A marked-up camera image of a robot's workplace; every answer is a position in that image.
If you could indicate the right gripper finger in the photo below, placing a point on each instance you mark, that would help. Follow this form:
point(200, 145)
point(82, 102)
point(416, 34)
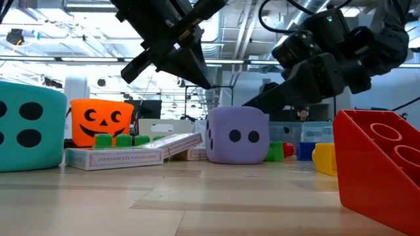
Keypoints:
point(288, 91)
point(270, 86)

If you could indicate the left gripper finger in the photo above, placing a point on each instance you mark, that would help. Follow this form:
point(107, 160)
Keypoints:
point(197, 62)
point(178, 70)

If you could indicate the purple foam die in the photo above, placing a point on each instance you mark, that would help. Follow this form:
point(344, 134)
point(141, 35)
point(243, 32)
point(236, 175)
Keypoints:
point(236, 118)

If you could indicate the yellow toy brick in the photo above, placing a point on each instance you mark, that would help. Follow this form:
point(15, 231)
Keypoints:
point(326, 159)

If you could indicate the long green toy brick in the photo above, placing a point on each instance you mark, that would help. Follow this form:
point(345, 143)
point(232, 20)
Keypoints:
point(103, 141)

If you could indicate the teal foam die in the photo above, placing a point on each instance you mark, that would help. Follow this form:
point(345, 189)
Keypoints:
point(39, 154)

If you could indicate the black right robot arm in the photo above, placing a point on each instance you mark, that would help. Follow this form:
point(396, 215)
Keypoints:
point(387, 39)

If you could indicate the person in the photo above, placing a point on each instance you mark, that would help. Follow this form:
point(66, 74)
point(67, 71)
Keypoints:
point(302, 115)

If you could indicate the black monitor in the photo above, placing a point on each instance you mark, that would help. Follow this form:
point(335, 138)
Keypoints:
point(147, 109)

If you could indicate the white plastic bin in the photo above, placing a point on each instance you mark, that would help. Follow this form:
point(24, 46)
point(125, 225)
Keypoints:
point(183, 126)

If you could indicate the large red toy brick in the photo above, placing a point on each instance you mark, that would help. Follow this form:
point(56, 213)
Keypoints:
point(288, 149)

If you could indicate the blue toy brick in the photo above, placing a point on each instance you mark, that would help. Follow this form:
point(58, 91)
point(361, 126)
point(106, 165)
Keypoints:
point(306, 151)

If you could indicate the long ceiling light strip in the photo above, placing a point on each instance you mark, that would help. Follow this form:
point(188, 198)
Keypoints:
point(88, 59)

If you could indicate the white building column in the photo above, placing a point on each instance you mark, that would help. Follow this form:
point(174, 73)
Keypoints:
point(77, 91)

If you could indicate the orange pumpkin bucket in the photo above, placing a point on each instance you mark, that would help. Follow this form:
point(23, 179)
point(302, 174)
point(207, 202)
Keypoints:
point(78, 131)

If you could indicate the black ceiling lamp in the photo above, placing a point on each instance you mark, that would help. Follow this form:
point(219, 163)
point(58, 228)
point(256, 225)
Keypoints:
point(14, 36)

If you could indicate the silver ventilation duct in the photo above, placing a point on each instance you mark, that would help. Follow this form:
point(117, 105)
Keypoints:
point(297, 16)
point(215, 32)

